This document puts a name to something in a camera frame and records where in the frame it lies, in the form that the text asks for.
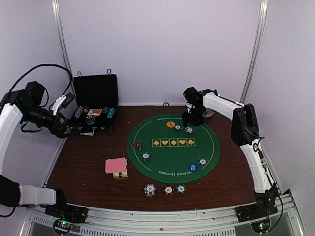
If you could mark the gold blue card box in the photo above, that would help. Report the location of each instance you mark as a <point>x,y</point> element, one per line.
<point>124,174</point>

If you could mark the blue small blind button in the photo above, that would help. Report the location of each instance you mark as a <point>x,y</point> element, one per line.
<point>193,167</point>

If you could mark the blue peach ten chip stack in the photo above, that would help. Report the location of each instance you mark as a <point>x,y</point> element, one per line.
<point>149,190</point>

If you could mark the lower white bowl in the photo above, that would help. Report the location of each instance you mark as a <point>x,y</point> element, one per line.
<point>208,113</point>

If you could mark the triangular all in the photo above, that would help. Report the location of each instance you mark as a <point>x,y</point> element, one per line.
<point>136,145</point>

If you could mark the aluminium post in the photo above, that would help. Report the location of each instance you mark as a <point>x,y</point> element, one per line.
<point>60,33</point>
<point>260,28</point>

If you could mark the black poker case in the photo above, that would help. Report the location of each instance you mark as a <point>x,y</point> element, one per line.
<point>95,92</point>

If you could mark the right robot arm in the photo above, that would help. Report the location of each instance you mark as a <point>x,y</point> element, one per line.
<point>244,133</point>

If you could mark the orange big blind button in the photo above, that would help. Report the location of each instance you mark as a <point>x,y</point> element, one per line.
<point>170,124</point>

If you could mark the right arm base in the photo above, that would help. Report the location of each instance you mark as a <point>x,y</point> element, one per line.
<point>254,211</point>

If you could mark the fifty chips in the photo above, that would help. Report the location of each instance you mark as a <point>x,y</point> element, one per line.
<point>145,156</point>
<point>178,128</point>
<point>202,162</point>

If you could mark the left aluminium post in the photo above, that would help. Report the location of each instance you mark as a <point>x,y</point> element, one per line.
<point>60,33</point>

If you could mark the clear dealer button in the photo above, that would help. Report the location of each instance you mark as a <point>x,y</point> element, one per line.
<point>89,120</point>

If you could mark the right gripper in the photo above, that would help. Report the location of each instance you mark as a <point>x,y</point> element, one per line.
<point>187,118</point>

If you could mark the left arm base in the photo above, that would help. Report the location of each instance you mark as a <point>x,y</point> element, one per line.
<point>69,213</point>

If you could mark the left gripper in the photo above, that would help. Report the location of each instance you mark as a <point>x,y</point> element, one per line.
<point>59,132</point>

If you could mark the blue green fifty chip stack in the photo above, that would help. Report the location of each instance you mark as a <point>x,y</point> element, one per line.
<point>180,189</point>

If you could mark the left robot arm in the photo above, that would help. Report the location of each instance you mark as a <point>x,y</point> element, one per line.
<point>20,107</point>

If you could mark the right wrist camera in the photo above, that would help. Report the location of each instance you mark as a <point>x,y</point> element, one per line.
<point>192,97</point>

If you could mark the teal chips in case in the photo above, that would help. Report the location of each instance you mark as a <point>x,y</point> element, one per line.
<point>108,112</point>

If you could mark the round green poker mat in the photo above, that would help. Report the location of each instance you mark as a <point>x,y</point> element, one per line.
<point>172,151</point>

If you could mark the right aluminium post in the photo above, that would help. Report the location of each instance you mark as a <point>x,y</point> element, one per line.
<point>260,28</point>

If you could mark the brown hundred chip stack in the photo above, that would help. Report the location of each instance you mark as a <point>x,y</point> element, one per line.
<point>168,191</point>

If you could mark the ten chips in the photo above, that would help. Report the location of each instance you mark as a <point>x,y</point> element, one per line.
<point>189,129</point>

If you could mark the red-backed card deck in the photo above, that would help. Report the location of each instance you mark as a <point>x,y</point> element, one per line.
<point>115,165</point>

